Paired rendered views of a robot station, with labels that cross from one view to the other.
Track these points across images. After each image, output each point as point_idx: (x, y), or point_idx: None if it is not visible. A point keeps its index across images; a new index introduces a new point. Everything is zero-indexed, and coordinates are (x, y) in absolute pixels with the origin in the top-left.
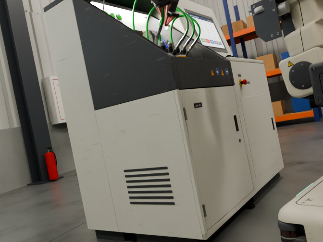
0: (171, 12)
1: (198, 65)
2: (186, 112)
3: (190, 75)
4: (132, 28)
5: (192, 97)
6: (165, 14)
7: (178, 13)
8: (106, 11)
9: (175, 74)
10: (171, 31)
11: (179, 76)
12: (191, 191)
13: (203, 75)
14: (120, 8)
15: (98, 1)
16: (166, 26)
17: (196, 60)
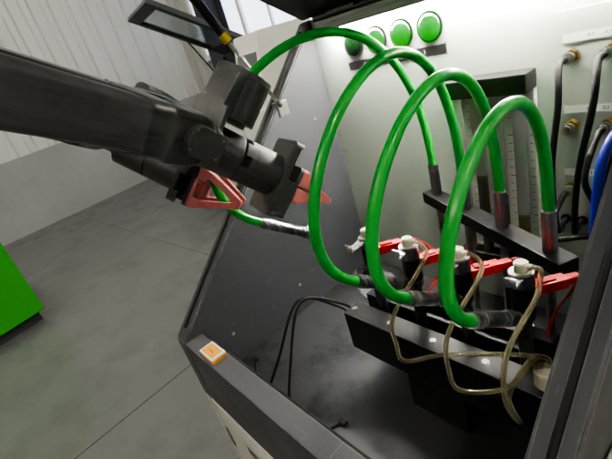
0: (254, 196)
1: (249, 410)
2: (232, 436)
3: (228, 402)
4: (499, 53)
5: (242, 436)
6: (239, 204)
7: (263, 211)
8: (374, 33)
9: (196, 372)
10: (542, 155)
11: (204, 381)
12: None
13: (270, 442)
14: (413, 3)
15: (333, 21)
16: (328, 203)
17: (240, 396)
